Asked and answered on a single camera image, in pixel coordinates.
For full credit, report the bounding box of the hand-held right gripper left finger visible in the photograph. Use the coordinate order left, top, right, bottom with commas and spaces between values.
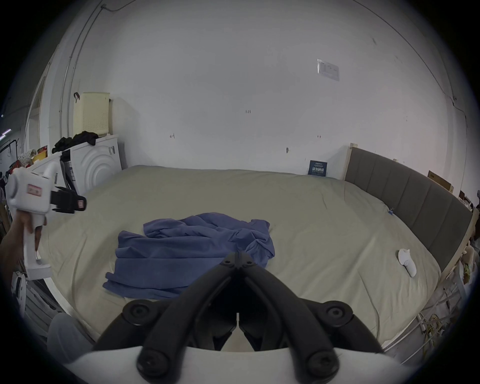
93, 252, 239, 380

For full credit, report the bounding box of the white washing machine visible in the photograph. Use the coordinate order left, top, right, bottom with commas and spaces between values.
52, 91, 123, 196

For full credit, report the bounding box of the brown carton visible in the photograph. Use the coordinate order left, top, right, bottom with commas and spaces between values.
427, 170, 455, 194

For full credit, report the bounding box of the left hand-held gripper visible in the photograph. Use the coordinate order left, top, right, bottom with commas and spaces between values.
7, 163, 88, 281

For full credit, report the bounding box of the bed with beige sheet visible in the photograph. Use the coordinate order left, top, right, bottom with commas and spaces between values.
37, 164, 442, 352

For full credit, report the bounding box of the small white cloth item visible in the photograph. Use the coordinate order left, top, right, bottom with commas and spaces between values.
397, 248, 418, 278

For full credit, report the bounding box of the grey padded headboard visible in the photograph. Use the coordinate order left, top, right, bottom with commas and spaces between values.
343, 142, 475, 271

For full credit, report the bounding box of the blue shirt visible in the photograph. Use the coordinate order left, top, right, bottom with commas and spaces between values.
103, 212, 276, 301

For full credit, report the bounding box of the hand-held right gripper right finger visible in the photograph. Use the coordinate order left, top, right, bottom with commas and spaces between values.
238, 252, 384, 382

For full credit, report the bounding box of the person's left forearm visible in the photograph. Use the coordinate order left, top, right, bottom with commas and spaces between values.
0, 225, 28, 291

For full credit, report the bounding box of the person's left hand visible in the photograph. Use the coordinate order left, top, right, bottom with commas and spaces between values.
14, 210, 48, 256

